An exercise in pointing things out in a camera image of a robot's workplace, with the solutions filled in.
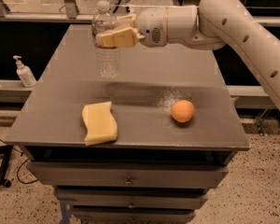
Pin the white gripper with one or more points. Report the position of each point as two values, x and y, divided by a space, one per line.
150 27

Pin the clear plastic water bottle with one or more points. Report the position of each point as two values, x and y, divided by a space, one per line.
108 58

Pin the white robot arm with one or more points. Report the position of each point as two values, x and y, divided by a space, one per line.
210 25

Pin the white pump dispenser bottle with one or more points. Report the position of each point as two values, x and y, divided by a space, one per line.
24 73

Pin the orange fruit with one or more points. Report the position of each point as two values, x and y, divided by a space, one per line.
182 111

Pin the yellow sponge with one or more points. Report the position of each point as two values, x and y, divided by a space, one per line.
100 124

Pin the grey drawer cabinet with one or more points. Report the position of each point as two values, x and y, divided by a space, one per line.
158 170

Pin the black stand leg with caster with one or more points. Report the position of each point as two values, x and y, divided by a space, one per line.
5 152

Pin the metal window railing frame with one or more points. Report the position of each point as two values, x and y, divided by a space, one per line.
53 14

